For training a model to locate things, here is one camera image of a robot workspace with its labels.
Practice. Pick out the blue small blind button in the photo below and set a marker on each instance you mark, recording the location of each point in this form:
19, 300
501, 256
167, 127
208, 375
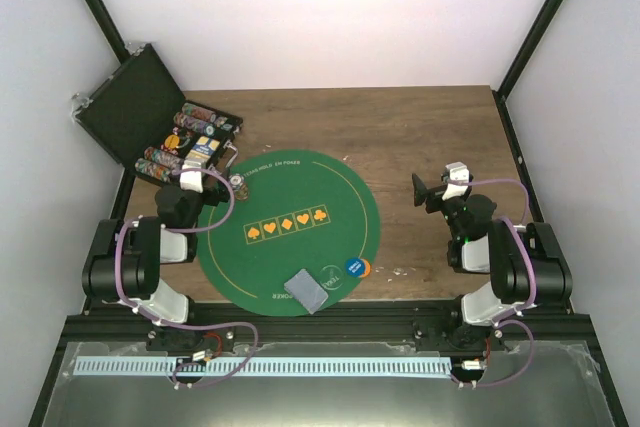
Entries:
355, 267

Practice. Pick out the card box in case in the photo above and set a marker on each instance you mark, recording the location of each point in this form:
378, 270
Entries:
204, 147

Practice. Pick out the light blue slotted strip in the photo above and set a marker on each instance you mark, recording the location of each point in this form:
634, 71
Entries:
418, 367

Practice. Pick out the blue playing card deck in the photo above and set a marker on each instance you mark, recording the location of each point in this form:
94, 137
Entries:
306, 291

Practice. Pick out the black poker chip case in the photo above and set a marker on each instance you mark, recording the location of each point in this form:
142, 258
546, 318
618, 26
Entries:
140, 105

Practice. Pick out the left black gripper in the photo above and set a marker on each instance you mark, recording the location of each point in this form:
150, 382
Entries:
213, 198

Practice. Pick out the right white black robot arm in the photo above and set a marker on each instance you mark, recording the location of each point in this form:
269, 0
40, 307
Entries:
525, 263

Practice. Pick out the chip row in case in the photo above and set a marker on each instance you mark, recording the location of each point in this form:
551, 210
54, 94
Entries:
162, 173
163, 158

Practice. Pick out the black aluminium frame rail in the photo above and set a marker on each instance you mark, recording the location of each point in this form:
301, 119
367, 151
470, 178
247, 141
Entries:
424, 330

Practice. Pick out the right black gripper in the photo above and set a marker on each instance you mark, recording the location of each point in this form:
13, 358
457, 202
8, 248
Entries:
421, 193

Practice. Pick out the orange big blind button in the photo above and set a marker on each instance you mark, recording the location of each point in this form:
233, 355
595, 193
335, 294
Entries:
367, 268

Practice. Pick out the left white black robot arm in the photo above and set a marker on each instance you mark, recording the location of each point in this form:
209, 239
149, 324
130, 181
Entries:
125, 258

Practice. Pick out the multicolour poker chip stack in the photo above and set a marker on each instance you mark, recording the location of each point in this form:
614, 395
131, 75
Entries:
239, 187

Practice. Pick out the round green poker mat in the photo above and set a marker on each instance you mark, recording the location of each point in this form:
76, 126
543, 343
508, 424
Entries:
306, 210

